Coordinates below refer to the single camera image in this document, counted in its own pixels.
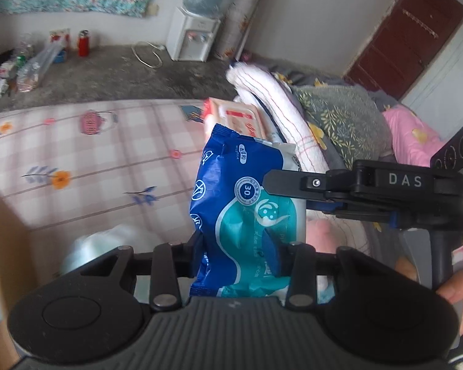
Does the pink plush toy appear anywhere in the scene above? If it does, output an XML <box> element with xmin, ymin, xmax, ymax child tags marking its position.
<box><xmin>306</xmin><ymin>218</ymin><xmax>347</xmax><ymax>254</ymax></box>

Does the brown cardboard box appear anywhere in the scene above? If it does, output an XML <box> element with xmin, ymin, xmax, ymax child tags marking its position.
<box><xmin>0</xmin><ymin>196</ymin><xmax>38</xmax><ymax>369</ymax></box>

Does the white water dispenser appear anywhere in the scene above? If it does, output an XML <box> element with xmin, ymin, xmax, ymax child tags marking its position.
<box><xmin>165</xmin><ymin>7</ymin><xmax>221</xmax><ymax>62</ymax></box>

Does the pink wet wipes pack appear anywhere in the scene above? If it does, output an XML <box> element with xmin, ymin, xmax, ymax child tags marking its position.
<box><xmin>201</xmin><ymin>98</ymin><xmax>268</xmax><ymax>139</ymax></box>

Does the white plastic bag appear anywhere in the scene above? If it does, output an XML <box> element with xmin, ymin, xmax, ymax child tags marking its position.
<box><xmin>60</xmin><ymin>224</ymin><xmax>162</xmax><ymax>275</ymax></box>

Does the checked floral bed sheet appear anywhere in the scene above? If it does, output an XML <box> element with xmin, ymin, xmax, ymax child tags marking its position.
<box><xmin>0</xmin><ymin>99</ymin><xmax>205</xmax><ymax>283</ymax></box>

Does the white stitched blanket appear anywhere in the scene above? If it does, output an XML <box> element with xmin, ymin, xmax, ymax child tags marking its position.
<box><xmin>227</xmin><ymin>63</ymin><xmax>329</xmax><ymax>173</ymax></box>

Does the white power cable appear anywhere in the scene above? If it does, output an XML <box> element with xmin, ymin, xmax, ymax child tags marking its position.
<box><xmin>130</xmin><ymin>40</ymin><xmax>166</xmax><ymax>69</ymax></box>

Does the clear plastic bag clutter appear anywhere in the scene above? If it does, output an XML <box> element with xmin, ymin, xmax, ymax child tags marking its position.
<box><xmin>0</xmin><ymin>28</ymin><xmax>70</xmax><ymax>98</ymax></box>

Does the grey leaf-pattern pillow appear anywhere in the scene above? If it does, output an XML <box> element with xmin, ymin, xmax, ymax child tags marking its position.
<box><xmin>292</xmin><ymin>85</ymin><xmax>392</xmax><ymax>168</ymax></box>

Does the blue wet wipes pack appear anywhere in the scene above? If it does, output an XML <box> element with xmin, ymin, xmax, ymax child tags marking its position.
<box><xmin>190</xmin><ymin>125</ymin><xmax>306</xmax><ymax>300</ymax></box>

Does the rolled floral mat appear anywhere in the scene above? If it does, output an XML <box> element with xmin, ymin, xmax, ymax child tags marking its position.
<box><xmin>212</xmin><ymin>0</ymin><xmax>261</xmax><ymax>61</ymax></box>

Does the dark red door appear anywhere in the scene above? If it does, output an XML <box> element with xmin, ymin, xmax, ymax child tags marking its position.
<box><xmin>344</xmin><ymin>0</ymin><xmax>463</xmax><ymax>99</ymax></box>

